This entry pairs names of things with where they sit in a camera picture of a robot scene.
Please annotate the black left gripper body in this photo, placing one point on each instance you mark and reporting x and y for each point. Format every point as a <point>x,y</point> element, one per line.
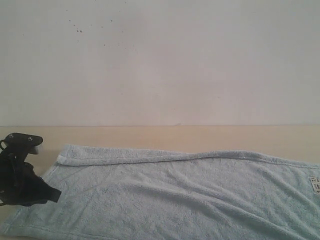
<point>12,180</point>

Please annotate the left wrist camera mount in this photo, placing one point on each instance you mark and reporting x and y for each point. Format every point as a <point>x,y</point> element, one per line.
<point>19,145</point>

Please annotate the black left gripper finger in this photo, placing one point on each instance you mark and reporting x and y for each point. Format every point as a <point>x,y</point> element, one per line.
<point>44,192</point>

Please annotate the light blue terry towel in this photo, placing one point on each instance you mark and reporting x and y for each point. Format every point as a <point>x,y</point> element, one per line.
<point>141,194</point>

